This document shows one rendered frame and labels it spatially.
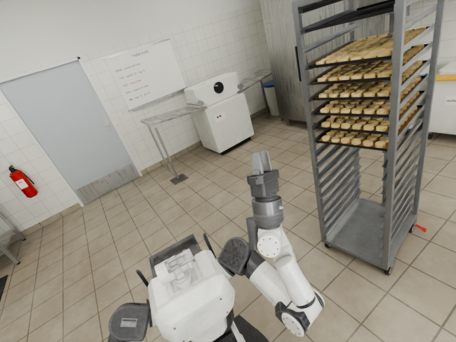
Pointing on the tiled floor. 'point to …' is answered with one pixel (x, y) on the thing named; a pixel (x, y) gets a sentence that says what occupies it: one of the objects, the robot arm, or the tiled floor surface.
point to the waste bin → (271, 98)
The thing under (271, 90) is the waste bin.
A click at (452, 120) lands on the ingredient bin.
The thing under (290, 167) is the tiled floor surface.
